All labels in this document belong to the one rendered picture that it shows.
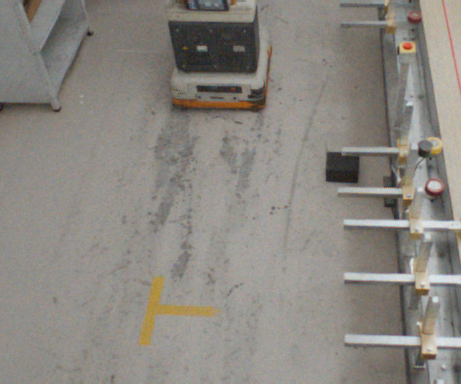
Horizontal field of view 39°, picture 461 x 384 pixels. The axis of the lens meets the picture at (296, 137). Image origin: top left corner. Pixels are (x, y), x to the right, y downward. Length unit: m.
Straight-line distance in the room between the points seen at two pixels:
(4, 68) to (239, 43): 1.54
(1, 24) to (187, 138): 1.32
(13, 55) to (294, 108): 1.84
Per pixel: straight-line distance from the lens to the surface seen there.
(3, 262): 4.05
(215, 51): 4.23
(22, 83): 4.69
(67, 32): 5.25
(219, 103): 4.41
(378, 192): 2.87
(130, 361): 3.50
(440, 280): 2.52
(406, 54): 3.02
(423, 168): 3.32
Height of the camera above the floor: 3.06
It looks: 46 degrees down
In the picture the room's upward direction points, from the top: 1 degrees counter-clockwise
